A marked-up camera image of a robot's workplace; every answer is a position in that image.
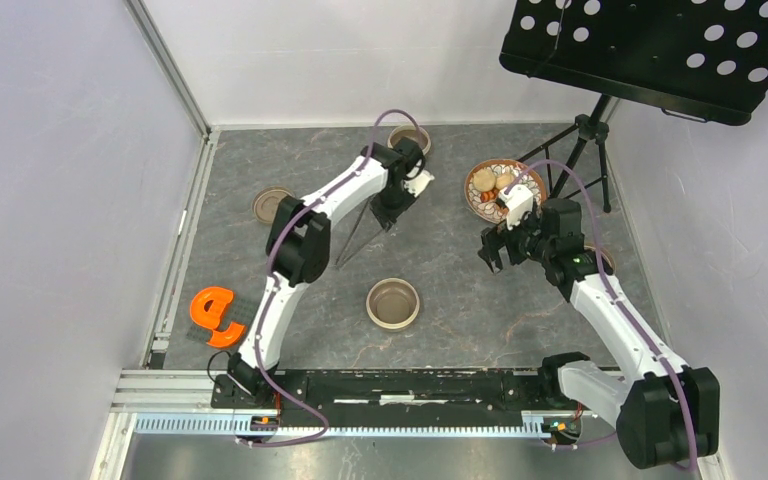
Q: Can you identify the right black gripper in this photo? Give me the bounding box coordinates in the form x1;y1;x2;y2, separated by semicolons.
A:
477;202;554;273

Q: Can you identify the orange fried food piece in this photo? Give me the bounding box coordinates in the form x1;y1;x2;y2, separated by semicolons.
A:
493;197;508;215

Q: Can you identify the round bread bun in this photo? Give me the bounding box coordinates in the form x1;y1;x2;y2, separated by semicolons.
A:
472;168;497;193

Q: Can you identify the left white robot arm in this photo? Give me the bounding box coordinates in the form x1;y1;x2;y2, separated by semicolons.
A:
228;142;434;408

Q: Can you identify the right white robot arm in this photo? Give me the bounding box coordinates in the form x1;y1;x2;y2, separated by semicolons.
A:
478;198;720;469

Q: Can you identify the patterned orange plate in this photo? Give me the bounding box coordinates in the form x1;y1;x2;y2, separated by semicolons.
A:
464;159;525;223

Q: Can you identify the far brown bowl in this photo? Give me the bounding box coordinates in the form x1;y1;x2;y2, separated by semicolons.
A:
387;125;432;157

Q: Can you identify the brown bowl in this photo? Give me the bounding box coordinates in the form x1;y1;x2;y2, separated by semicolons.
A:
365;278;421;332
387;125;432;157

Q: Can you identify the near brown bowl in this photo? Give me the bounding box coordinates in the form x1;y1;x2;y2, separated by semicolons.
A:
365;278;421;332

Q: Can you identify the right brown lid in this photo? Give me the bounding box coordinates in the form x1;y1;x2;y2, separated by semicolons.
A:
584;243;616;275

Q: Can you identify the brown lid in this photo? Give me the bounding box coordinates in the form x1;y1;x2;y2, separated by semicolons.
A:
584;243;616;275
252;186;293;225

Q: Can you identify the left brown lid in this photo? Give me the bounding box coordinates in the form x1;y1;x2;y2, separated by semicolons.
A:
252;186;293;225

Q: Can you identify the grey lego baseplate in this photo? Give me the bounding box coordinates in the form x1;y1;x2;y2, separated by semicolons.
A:
185;297;258;346

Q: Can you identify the orange horseshoe toy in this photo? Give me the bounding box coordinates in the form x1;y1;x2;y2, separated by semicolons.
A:
189;286;247;349

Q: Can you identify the black music stand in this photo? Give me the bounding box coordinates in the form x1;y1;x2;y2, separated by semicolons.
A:
499;0;768;215

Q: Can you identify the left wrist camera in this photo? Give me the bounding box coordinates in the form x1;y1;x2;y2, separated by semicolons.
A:
403;170;435;198

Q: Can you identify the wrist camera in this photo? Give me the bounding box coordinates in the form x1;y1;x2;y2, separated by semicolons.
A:
403;170;435;198
498;184;535;230

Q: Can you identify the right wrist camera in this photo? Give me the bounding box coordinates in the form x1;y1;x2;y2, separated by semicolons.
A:
498;184;535;230

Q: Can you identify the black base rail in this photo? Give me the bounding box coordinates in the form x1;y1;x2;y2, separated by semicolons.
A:
211;369;578;429

